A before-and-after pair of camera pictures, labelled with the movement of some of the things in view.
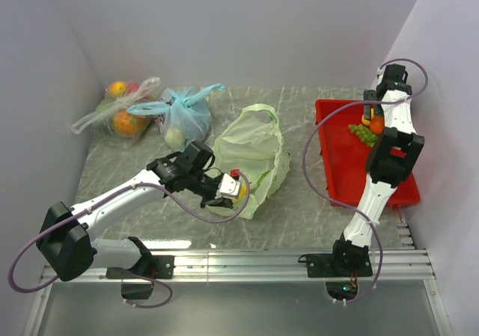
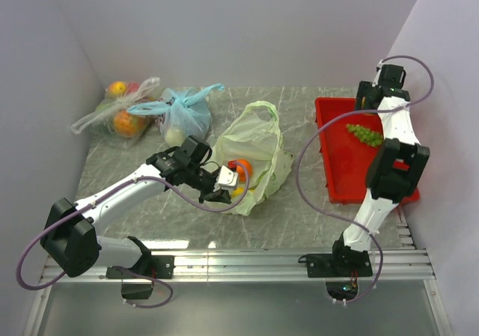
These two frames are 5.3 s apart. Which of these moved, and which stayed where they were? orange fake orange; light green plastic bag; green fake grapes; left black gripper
Moved: orange fake orange
Stayed: green fake grapes; left black gripper; light green plastic bag
